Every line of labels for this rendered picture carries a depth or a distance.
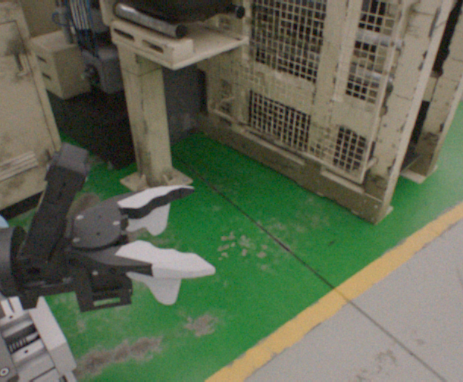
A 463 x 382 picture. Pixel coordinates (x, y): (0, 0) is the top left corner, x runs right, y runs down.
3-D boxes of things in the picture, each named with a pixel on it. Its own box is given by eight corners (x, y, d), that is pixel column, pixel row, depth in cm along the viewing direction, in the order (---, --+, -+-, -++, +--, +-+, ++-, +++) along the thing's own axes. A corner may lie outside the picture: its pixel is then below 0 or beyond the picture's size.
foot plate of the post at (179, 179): (120, 182, 227) (119, 176, 224) (161, 161, 242) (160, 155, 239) (151, 205, 212) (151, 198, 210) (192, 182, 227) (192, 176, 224)
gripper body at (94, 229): (137, 258, 52) (29, 275, 50) (126, 197, 47) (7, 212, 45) (139, 305, 45) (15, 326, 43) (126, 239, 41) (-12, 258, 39)
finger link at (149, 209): (180, 213, 57) (122, 246, 51) (176, 173, 54) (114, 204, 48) (197, 221, 55) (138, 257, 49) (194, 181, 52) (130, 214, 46)
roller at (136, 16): (117, 18, 160) (111, 7, 157) (126, 10, 161) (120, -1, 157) (180, 42, 141) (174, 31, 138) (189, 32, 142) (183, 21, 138)
